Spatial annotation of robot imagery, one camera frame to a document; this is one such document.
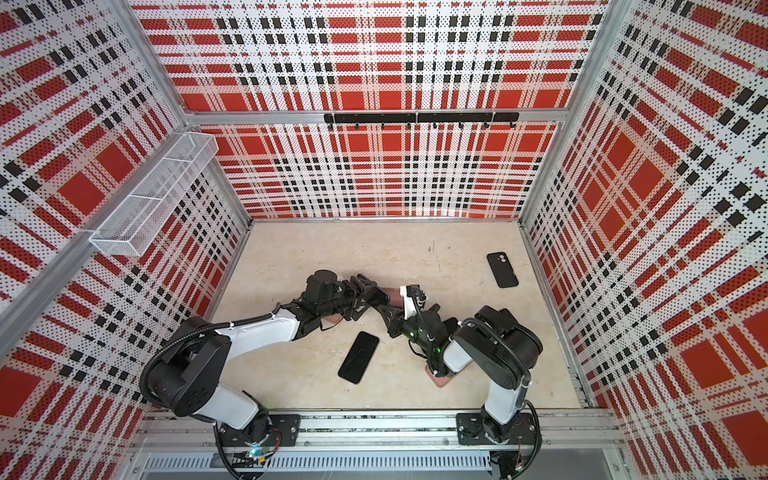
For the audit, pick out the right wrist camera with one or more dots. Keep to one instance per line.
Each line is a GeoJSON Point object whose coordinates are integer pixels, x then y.
{"type": "Point", "coordinates": [410, 310]}

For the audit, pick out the pink case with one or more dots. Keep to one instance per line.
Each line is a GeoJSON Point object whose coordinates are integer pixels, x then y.
{"type": "Point", "coordinates": [441, 376]}
{"type": "Point", "coordinates": [396, 299]}
{"type": "Point", "coordinates": [330, 322]}

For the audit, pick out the black phone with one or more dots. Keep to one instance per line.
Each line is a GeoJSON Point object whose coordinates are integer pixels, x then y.
{"type": "Point", "coordinates": [358, 358]}

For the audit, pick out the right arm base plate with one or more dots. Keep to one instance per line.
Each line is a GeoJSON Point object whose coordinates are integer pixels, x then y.
{"type": "Point", "coordinates": [478, 428]}

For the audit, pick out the black hook rail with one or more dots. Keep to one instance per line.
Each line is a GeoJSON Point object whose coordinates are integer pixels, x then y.
{"type": "Point", "coordinates": [421, 117]}

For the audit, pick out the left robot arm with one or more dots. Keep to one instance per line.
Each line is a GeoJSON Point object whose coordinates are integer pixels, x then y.
{"type": "Point", "coordinates": [184, 375]}

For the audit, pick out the white wire mesh basket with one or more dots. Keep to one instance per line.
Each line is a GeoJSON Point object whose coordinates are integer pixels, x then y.
{"type": "Point", "coordinates": [135, 223]}

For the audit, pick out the black phone case far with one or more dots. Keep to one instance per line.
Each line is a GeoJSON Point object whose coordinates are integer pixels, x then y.
{"type": "Point", "coordinates": [502, 270]}

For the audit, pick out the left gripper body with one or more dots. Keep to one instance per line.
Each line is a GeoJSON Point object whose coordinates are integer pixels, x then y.
{"type": "Point", "coordinates": [342, 300]}

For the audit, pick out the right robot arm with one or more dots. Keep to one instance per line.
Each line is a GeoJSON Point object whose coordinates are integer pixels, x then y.
{"type": "Point", "coordinates": [492, 339]}

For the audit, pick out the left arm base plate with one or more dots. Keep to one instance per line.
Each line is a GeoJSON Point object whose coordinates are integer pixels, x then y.
{"type": "Point", "coordinates": [262, 431]}

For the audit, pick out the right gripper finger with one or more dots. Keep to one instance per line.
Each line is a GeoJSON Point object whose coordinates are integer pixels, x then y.
{"type": "Point", "coordinates": [390, 315]}
{"type": "Point", "coordinates": [415, 294]}

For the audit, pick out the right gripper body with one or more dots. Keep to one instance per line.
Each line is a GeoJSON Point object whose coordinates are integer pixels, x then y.
{"type": "Point", "coordinates": [410, 330]}

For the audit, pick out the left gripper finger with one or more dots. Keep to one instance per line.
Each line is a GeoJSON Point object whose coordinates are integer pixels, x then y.
{"type": "Point", "coordinates": [355, 311]}
{"type": "Point", "coordinates": [369, 292]}

